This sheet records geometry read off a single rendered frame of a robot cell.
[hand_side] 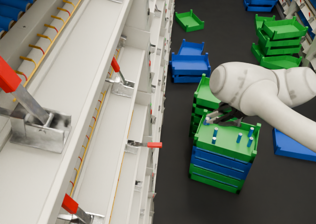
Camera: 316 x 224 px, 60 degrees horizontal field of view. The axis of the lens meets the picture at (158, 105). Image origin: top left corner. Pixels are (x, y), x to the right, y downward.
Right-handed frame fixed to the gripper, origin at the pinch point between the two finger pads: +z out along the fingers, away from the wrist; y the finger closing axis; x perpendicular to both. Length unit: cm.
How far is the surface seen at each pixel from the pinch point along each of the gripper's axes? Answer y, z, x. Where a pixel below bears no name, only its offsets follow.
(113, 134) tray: -22, -37, 49
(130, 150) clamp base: -21.3, -18.7, 38.8
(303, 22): 135, 56, -138
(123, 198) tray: -33, -23, 40
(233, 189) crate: -22, 45, -47
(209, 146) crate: -3.9, 29.2, -18.5
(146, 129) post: -11.0, -3.6, 29.0
